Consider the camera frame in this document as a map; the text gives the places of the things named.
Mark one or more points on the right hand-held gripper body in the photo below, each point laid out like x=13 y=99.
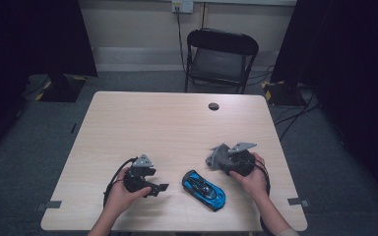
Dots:
x=242 y=160

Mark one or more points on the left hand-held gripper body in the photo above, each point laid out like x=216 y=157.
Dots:
x=138 y=178

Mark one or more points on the blue toy car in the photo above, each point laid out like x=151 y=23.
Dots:
x=204 y=190

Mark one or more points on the person's right hand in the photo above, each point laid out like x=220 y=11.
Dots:
x=252 y=183

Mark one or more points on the person's left hand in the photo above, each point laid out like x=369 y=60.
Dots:
x=121 y=198

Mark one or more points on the grey tape strip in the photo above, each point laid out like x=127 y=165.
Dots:
x=50 y=205
x=298 y=202

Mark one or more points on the black stand base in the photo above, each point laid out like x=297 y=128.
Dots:
x=64 y=90
x=282 y=95

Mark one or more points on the black folding chair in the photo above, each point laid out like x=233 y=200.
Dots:
x=221 y=62

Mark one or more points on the black curtain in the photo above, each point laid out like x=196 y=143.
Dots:
x=19 y=49
x=351 y=65

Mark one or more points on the white wall socket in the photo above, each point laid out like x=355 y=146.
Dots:
x=182 y=6

